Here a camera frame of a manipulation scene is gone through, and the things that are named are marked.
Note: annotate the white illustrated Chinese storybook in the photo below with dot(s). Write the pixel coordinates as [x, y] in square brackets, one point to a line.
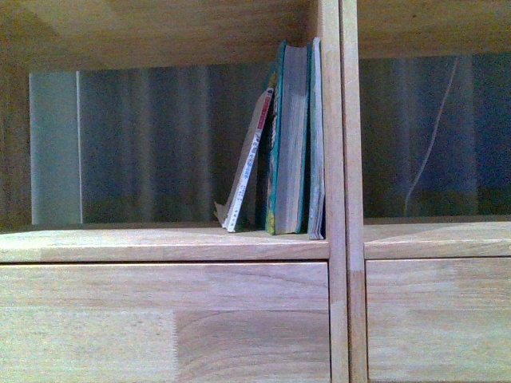
[229, 213]

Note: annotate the thick teal book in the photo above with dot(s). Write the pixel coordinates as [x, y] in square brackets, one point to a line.
[287, 157]

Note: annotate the thin teal book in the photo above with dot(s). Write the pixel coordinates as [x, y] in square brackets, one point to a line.
[317, 190]

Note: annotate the grey curtain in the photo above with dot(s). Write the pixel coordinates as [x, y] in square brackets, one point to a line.
[162, 145]

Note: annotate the light wooden bookshelf cabinet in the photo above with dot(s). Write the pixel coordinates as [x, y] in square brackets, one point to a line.
[174, 302]

